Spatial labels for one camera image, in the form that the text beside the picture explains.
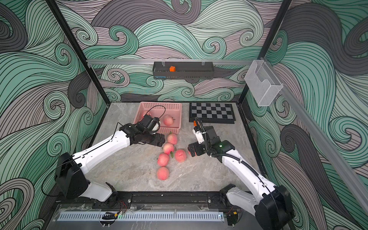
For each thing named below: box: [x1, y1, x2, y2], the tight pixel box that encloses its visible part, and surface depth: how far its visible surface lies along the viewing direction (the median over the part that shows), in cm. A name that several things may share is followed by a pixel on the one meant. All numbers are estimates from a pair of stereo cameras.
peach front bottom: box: [156, 166, 170, 181], surface depth 79 cm
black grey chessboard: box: [188, 102, 236, 125], surface depth 112 cm
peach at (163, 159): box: [157, 153, 170, 167], surface depth 84 cm
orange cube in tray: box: [169, 65, 176, 72], surface depth 90 cm
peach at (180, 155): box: [174, 149, 187, 163], surface depth 85 cm
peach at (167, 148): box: [162, 142, 174, 155], surface depth 89 cm
